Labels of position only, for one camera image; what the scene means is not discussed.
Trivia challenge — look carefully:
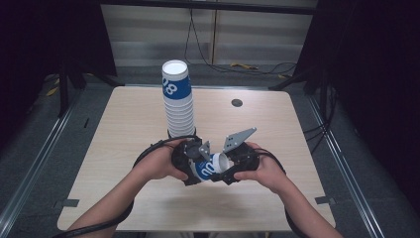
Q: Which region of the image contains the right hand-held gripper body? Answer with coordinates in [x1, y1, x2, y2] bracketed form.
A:
[222, 127, 262, 174]

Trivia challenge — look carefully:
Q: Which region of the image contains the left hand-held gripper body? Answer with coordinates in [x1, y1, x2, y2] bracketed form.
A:
[170, 137, 212, 181]

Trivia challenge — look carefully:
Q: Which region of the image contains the blue printed paper cup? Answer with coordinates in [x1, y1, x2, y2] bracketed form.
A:
[189, 152, 232, 182]

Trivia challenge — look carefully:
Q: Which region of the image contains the stack of white paper cups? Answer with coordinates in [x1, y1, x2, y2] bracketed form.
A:
[160, 59, 196, 139]

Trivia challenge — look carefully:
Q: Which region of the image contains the person's right hand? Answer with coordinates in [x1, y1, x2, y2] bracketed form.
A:
[234, 142, 287, 195]

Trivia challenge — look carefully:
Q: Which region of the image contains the person's left hand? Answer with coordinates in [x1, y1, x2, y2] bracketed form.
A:
[132, 138, 189, 182]

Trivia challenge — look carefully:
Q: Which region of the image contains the grey tape strip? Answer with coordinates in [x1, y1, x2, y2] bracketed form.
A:
[53, 198, 80, 209]
[314, 195, 337, 205]

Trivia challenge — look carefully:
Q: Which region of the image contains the black metal stand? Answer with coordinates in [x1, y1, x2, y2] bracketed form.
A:
[56, 60, 126, 119]
[267, 64, 331, 112]

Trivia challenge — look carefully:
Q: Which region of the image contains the dark curtain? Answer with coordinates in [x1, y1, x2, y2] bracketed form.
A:
[292, 0, 420, 214]
[0, 0, 118, 150]

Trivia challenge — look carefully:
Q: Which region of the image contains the black overhead bar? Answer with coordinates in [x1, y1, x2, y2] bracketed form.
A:
[99, 0, 319, 16]

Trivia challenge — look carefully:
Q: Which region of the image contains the right hand-held gripper black cable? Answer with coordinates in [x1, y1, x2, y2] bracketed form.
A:
[252, 147, 312, 238]

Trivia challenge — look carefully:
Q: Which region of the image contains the hand-held gripper black cable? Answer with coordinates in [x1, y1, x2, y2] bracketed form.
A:
[52, 133, 203, 238]
[252, 147, 312, 238]

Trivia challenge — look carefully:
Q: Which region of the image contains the left hand-held gripper black cable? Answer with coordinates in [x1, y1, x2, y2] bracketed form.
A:
[52, 133, 203, 238]

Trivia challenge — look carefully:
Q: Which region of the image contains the bundle of black cables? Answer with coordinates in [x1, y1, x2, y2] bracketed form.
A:
[302, 84, 339, 156]

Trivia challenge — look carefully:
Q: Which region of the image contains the silver metal floor rail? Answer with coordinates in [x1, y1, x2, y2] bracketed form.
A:
[307, 94, 386, 238]
[0, 97, 78, 230]

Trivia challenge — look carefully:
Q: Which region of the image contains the long black floor cable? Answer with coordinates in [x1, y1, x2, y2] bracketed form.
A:
[183, 8, 298, 76]

